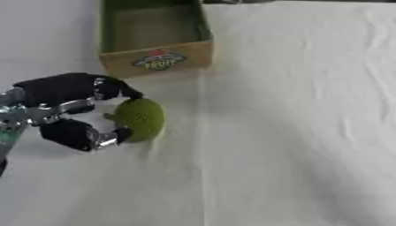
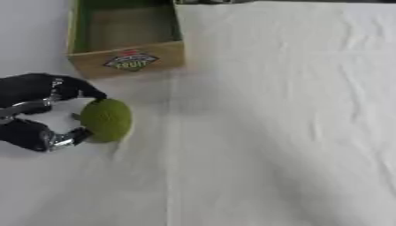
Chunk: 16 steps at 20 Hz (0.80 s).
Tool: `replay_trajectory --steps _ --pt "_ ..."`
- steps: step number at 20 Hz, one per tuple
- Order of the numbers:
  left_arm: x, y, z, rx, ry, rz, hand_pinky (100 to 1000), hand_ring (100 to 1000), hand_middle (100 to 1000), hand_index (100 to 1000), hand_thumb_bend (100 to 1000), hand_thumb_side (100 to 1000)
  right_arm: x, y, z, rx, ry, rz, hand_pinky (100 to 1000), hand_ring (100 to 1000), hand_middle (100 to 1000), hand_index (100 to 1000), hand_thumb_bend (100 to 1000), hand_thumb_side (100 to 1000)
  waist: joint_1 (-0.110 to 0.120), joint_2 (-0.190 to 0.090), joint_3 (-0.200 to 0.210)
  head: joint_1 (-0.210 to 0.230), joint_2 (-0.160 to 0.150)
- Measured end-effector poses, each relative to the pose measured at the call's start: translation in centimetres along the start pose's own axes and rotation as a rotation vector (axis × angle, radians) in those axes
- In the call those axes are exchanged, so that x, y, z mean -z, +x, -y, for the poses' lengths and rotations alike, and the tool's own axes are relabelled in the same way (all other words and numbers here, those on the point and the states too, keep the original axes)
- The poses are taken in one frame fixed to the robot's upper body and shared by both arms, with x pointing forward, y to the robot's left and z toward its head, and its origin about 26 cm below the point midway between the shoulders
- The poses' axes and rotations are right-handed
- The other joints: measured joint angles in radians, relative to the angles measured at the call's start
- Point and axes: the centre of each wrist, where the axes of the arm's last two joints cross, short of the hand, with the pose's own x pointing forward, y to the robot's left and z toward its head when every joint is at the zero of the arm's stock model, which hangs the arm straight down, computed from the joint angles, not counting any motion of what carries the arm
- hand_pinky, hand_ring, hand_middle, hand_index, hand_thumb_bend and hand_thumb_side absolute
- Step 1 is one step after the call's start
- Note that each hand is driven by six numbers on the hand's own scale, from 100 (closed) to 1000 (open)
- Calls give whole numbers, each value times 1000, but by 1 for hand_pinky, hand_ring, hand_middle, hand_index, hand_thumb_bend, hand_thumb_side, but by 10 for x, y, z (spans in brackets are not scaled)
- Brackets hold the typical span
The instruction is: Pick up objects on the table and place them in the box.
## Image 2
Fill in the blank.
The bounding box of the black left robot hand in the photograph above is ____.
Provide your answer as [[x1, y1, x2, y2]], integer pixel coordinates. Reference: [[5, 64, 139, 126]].
[[0, 72, 109, 153]]

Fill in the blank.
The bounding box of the green round toy fruit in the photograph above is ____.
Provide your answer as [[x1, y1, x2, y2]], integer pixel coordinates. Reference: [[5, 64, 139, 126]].
[[79, 98, 135, 144]]

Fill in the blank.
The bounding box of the tan cardboard box green inside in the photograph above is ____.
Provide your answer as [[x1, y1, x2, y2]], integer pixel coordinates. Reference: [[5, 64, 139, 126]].
[[65, 0, 187, 79]]

